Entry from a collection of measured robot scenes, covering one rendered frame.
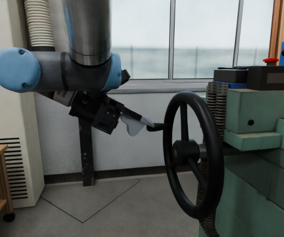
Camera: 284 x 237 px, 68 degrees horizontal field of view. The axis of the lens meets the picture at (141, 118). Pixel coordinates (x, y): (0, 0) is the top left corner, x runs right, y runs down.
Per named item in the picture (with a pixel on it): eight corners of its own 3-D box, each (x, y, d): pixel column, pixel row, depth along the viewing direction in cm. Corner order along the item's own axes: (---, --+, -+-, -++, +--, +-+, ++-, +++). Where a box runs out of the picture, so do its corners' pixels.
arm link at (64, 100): (69, 73, 55) (64, 70, 47) (86, 82, 56) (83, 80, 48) (56, 99, 55) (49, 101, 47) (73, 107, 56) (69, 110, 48)
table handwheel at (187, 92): (224, 139, 30) (188, 250, 45) (334, 130, 34) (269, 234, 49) (164, 73, 55) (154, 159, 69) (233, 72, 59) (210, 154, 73)
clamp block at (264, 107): (202, 118, 58) (204, 85, 56) (246, 115, 60) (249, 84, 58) (237, 135, 44) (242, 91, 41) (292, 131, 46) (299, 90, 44)
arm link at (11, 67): (57, 44, 36) (67, 55, 46) (-18, 43, 34) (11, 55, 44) (60, 91, 37) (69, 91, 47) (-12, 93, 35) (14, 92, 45)
